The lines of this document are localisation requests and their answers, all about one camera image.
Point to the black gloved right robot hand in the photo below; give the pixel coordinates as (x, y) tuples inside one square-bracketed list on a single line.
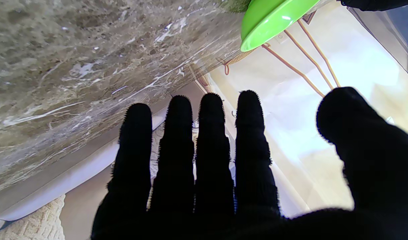
[(224, 220)]

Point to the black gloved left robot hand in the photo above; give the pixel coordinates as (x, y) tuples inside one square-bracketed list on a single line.
[(374, 4)]

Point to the low brown wooden table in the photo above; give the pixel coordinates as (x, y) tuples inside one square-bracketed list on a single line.
[(309, 17)]

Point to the green plastic bowl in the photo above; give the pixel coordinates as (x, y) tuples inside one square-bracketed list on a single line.
[(270, 20)]

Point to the beige sofa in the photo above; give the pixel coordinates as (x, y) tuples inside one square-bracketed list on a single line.
[(57, 186)]

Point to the beige knitted cushion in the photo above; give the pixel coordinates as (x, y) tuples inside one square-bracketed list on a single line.
[(30, 223)]

